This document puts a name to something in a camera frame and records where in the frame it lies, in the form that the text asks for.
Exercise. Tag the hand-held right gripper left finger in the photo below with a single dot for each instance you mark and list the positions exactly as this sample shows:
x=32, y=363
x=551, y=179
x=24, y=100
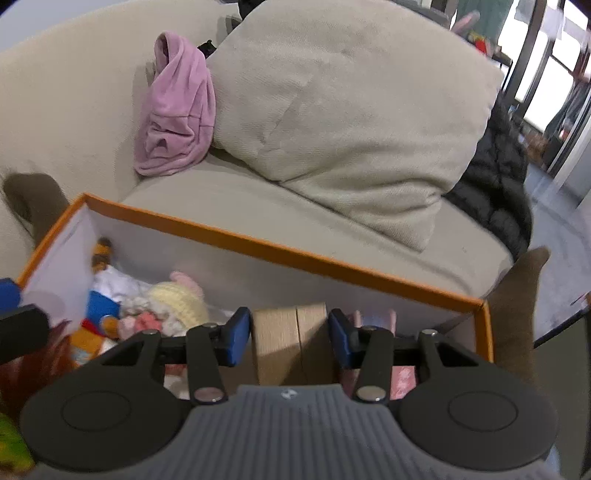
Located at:
x=236, y=337

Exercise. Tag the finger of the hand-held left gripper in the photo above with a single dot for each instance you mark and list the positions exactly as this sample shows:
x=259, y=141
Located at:
x=21, y=334

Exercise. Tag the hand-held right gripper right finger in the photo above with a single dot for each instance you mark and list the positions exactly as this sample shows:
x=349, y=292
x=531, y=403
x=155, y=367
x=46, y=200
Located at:
x=340, y=339

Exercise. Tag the red orange fluffy pompom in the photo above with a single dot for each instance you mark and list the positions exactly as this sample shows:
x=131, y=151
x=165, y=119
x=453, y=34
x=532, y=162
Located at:
x=32, y=383

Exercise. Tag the tan cardboard box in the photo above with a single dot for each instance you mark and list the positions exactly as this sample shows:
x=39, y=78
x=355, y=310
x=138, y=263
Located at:
x=286, y=337

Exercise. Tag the white crochet bunny with flowers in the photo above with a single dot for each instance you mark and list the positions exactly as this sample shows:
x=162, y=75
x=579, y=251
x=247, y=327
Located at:
x=180, y=302

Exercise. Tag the brown plush doll blue outfit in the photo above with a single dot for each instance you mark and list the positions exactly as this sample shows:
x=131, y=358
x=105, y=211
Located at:
x=104, y=304

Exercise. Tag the orange cardboard box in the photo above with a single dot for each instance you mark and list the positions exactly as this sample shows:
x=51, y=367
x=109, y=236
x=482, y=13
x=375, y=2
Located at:
x=277, y=251

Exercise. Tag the person's left foot brown sock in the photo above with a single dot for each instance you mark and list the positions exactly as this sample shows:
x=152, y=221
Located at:
x=39, y=198

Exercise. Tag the person's foot brown sock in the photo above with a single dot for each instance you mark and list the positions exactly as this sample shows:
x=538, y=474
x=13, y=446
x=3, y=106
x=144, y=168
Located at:
x=517, y=314
x=39, y=198

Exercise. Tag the person's right foot brown sock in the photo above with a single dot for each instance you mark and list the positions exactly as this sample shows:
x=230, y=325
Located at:
x=517, y=314

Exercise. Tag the black puffer jacket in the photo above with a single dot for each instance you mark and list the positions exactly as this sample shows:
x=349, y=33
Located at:
x=498, y=184

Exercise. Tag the pink cloth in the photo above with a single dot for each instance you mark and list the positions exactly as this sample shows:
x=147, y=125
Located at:
x=178, y=115

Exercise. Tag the beige cushion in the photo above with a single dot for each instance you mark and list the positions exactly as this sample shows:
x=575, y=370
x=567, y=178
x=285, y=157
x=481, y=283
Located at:
x=346, y=101

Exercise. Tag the beige sofa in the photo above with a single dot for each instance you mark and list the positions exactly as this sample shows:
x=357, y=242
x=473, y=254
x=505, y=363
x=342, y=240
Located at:
x=69, y=101

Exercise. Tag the black framed glass door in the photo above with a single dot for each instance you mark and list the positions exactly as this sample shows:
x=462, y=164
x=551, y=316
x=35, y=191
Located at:
x=545, y=69

